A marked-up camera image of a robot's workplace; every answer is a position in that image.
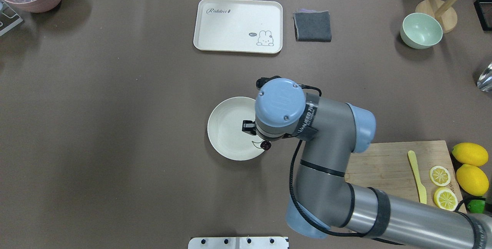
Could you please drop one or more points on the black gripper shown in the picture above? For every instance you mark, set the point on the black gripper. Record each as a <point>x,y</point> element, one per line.
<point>248,126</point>

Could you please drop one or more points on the dark red cherry pair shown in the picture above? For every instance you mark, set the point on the dark red cherry pair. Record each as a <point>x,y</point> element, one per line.
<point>264,145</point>

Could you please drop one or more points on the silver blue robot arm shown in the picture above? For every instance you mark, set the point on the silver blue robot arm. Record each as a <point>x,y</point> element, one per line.
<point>322,203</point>

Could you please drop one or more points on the cream rabbit tray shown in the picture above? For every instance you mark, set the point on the cream rabbit tray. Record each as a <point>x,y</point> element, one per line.
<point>246,26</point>

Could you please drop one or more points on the cream round plate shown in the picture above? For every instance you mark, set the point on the cream round plate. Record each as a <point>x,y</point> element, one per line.
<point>224,129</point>

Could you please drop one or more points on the grey folded cloth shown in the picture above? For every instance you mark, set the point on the grey folded cloth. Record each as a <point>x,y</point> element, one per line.
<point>312,26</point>

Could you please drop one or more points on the wooden cutting board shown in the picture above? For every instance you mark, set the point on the wooden cutting board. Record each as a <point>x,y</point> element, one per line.
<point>385,166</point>

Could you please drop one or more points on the yellow plastic knife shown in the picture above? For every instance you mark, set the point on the yellow plastic knife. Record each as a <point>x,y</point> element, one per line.
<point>421,190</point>

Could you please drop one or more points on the mint green bowl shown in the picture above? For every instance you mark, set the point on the mint green bowl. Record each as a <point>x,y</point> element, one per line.
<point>420,31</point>

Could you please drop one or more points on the lemon slice upper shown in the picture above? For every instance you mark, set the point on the lemon slice upper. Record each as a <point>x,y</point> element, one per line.
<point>439,175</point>

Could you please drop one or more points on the lemon slice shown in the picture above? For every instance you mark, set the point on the lemon slice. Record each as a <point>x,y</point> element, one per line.
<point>445,199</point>
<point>439,175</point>

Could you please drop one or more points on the lemon slice lower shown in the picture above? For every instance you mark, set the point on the lemon slice lower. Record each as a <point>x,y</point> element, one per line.
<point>445,199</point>

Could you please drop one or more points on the yellow lemon outer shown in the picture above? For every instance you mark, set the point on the yellow lemon outer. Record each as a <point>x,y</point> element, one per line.
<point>470,153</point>

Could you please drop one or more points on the wooden cup stand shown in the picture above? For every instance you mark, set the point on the wooden cup stand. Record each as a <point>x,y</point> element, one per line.
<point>442,11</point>

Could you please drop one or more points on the yellow lemon near lime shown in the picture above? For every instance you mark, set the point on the yellow lemon near lime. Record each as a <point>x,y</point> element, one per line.
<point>472,180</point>

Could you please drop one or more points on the steel scoop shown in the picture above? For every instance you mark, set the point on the steel scoop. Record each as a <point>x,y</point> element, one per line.
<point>484,81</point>

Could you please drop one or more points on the green lime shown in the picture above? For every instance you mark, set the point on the green lime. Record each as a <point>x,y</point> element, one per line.
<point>476,206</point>

